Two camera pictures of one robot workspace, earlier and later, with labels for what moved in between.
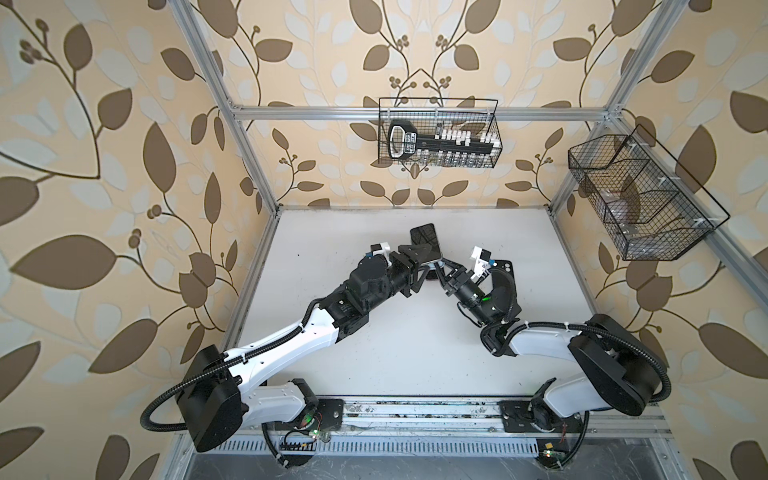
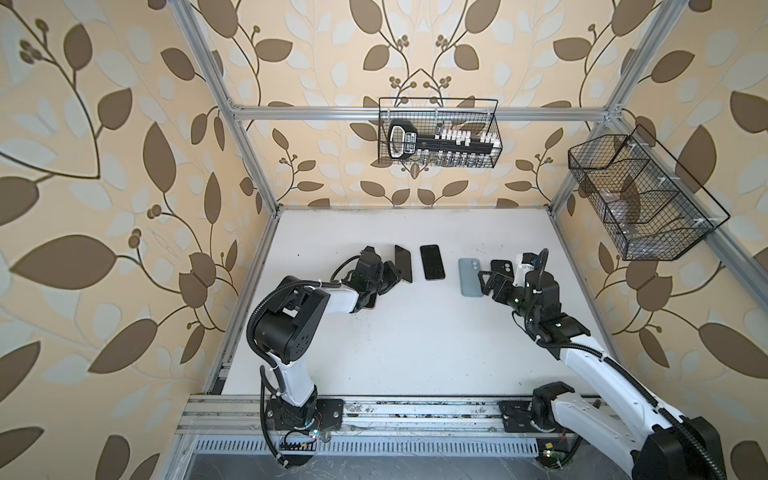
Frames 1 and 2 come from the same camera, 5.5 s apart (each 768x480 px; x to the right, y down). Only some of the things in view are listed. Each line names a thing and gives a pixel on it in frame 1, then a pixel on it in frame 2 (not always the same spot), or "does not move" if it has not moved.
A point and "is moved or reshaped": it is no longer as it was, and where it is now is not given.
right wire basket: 650,206 does not move
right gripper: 457,282 to 505,284
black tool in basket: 403,141 does not move
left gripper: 406,265 to 394,276
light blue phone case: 425,235 is moved or reshaped
